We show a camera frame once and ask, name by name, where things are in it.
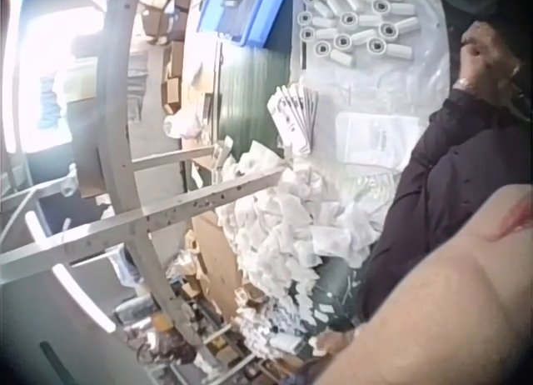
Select white metal frame rack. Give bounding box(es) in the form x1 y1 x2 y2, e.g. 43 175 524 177
0 0 292 385

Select green corrugated panel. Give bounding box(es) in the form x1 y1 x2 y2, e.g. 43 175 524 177
216 47 293 157

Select clear plastic sheet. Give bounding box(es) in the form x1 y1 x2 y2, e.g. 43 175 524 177
291 0 453 194

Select heap of white packets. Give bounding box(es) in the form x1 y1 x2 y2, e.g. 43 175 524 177
212 146 403 363

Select heap of white paper rolls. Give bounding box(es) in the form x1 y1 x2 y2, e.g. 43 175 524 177
296 0 420 68

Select white printed paper sheet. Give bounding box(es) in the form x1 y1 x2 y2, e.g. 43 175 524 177
335 110 408 167

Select pile of cardboard boxes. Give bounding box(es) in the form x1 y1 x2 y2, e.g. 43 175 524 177
137 0 193 116

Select large brown cardboard carton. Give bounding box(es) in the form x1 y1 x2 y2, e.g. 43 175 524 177
190 212 252 315

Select blue plastic crate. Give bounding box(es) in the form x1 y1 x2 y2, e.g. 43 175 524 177
196 0 293 49

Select white plastic bag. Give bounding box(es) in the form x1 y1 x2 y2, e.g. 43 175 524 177
162 104 206 139

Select heap of floor clutter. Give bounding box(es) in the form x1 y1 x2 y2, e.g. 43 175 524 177
111 272 303 385

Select fanned stack of printed cards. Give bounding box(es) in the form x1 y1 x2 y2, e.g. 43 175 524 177
266 83 321 156

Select person's left hand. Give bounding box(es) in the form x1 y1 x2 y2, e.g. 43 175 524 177
456 20 522 95

